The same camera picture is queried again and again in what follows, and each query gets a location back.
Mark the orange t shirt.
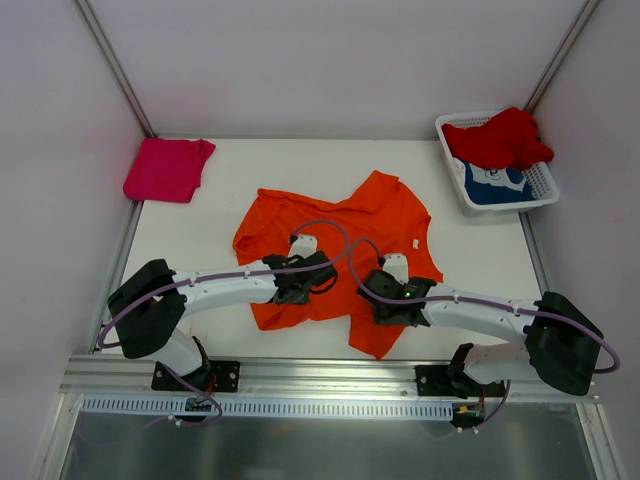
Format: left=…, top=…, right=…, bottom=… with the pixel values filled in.
left=233, top=171, right=443, bottom=359

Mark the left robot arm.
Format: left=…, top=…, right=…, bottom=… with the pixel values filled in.
left=108, top=251, right=338, bottom=390

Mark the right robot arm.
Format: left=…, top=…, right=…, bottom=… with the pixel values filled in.
left=358, top=269, right=604, bottom=398

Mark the blue white t shirt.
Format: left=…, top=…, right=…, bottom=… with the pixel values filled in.
left=454, top=159, right=535, bottom=205

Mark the folded pink t shirt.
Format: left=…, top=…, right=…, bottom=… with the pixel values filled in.
left=123, top=138, right=216, bottom=204

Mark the white plastic basket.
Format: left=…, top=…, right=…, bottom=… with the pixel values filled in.
left=435, top=110, right=560, bottom=218

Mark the red t shirt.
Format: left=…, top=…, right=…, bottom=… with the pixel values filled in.
left=442, top=107, right=554, bottom=171

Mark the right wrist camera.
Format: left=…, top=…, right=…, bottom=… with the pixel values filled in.
left=382, top=253, right=409, bottom=284

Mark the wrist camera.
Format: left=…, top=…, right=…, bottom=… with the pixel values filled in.
left=382, top=253, right=409, bottom=284
left=288, top=234, right=318, bottom=258

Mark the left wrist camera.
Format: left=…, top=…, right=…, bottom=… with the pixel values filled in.
left=288, top=234, right=318, bottom=258

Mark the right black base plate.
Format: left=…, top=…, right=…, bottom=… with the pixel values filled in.
left=414, top=364, right=506, bottom=399

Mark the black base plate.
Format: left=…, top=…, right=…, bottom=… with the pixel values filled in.
left=151, top=358, right=241, bottom=393
left=414, top=364, right=506, bottom=399

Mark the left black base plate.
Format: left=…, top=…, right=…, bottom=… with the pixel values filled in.
left=151, top=358, right=241, bottom=393

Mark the white slotted cable duct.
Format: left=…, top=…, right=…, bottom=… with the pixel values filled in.
left=81, top=394, right=454, bottom=422

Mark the aluminium mounting rail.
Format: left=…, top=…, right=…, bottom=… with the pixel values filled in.
left=59, top=352, right=600, bottom=402

